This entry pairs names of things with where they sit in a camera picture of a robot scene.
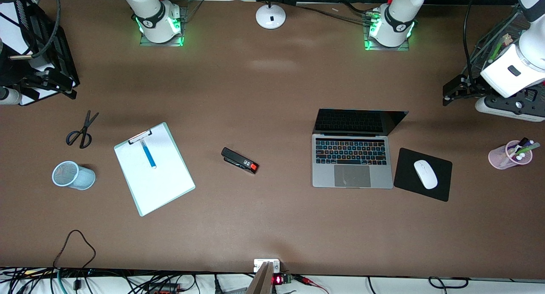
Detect blue marker with white cap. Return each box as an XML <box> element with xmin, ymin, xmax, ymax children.
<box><xmin>141</xmin><ymin>140</ymin><xmax>157</xmax><ymax>169</ymax></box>

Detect silver laptop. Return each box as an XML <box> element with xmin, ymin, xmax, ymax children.
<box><xmin>312</xmin><ymin>108</ymin><xmax>409</xmax><ymax>189</ymax></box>

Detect green marker with white cap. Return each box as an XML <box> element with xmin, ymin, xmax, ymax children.
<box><xmin>517</xmin><ymin>143</ymin><xmax>541</xmax><ymax>157</ymax></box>

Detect white paper stack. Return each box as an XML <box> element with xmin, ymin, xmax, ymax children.
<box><xmin>19</xmin><ymin>79</ymin><xmax>77</xmax><ymax>106</ymax></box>
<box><xmin>0</xmin><ymin>13</ymin><xmax>31</xmax><ymax>58</ymax></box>

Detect black stacked document tray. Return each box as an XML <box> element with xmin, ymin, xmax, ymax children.
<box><xmin>0</xmin><ymin>0</ymin><xmax>80</xmax><ymax>106</ymax></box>

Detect green highlighter pen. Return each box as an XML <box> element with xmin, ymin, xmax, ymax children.
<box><xmin>490</xmin><ymin>35</ymin><xmax>510</xmax><ymax>61</ymax></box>

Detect pink translucent pen cup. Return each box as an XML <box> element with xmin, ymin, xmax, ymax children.
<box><xmin>488</xmin><ymin>140</ymin><xmax>534</xmax><ymax>170</ymax></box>

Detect white computer mouse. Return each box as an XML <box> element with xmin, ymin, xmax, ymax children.
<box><xmin>413</xmin><ymin>160</ymin><xmax>439</xmax><ymax>190</ymax></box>

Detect black mouse pad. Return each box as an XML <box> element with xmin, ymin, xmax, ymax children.
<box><xmin>393</xmin><ymin>148</ymin><xmax>453</xmax><ymax>202</ymax></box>

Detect light blue mesh pen cup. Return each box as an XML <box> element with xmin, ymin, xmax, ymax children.
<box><xmin>52</xmin><ymin>161</ymin><xmax>96</xmax><ymax>191</ymax></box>

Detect white paper sheet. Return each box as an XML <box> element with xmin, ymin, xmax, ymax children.
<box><xmin>115</xmin><ymin>125</ymin><xmax>194</xmax><ymax>216</ymax></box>

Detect light green clipboard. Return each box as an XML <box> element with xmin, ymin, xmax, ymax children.
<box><xmin>114</xmin><ymin>122</ymin><xmax>196</xmax><ymax>217</ymax></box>

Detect black stapler with red end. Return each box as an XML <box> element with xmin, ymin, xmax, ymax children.
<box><xmin>221</xmin><ymin>147</ymin><xmax>259</xmax><ymax>174</ymax></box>

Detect white desk lamp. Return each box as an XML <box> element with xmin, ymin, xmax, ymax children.
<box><xmin>255</xmin><ymin>0</ymin><xmax>287</xmax><ymax>30</ymax></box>

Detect orange power strip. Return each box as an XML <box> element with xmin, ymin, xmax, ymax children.
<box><xmin>149</xmin><ymin>283</ymin><xmax>180</xmax><ymax>294</ymax></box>

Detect white mounting block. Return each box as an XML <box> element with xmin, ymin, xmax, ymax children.
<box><xmin>254</xmin><ymin>259</ymin><xmax>281</xmax><ymax>273</ymax></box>

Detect black handled scissors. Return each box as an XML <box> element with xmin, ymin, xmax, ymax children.
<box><xmin>66</xmin><ymin>110</ymin><xmax>100</xmax><ymax>149</ymax></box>

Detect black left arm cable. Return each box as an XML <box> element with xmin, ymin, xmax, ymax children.
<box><xmin>463</xmin><ymin>0</ymin><xmax>484</xmax><ymax>80</ymax></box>

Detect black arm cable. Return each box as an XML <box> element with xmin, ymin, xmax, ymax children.
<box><xmin>30</xmin><ymin>0</ymin><xmax>61</xmax><ymax>60</ymax></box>
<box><xmin>463</xmin><ymin>0</ymin><xmax>484</xmax><ymax>80</ymax></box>

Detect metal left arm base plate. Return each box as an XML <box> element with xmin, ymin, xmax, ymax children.
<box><xmin>364</xmin><ymin>13</ymin><xmax>410</xmax><ymax>51</ymax></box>

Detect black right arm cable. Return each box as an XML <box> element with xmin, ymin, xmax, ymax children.
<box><xmin>30</xmin><ymin>0</ymin><xmax>61</xmax><ymax>60</ymax></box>

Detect black wire mesh desk tray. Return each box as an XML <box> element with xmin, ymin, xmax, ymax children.
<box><xmin>468</xmin><ymin>7</ymin><xmax>533</xmax><ymax>80</ymax></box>

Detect black cable bundle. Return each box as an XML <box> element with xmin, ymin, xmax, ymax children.
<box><xmin>296</xmin><ymin>0</ymin><xmax>375</xmax><ymax>24</ymax></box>

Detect black looped cable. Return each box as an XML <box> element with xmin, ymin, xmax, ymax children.
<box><xmin>53</xmin><ymin>229</ymin><xmax>96</xmax><ymax>270</ymax></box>

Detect thin black cable loop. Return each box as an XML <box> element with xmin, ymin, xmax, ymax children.
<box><xmin>428</xmin><ymin>277</ymin><xmax>470</xmax><ymax>288</ymax></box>

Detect black cable tangle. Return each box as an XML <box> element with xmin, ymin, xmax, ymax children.
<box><xmin>0</xmin><ymin>266</ymin><xmax>201</xmax><ymax>294</ymax></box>

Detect red wires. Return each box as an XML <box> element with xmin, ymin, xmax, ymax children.
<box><xmin>296</xmin><ymin>275</ymin><xmax>329</xmax><ymax>294</ymax></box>

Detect grey camera support beam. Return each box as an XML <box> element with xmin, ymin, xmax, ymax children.
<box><xmin>246</xmin><ymin>262</ymin><xmax>274</xmax><ymax>294</ymax></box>

